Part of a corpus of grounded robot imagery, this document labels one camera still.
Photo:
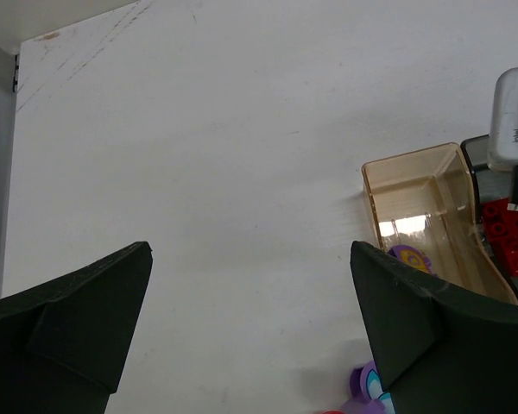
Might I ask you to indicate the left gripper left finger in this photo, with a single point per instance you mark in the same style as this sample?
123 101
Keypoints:
64 343

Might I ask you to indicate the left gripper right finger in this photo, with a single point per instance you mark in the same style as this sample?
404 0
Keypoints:
438 348

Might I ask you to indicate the purple lego brick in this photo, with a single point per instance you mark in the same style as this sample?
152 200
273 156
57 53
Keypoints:
411 256

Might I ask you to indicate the grey transparent container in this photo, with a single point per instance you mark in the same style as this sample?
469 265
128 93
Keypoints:
488 185

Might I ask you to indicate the purple round lego piece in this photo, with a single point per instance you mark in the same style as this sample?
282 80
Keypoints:
367 395

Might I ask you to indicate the amber transparent container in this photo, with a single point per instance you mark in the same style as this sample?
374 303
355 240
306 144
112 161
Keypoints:
425 199

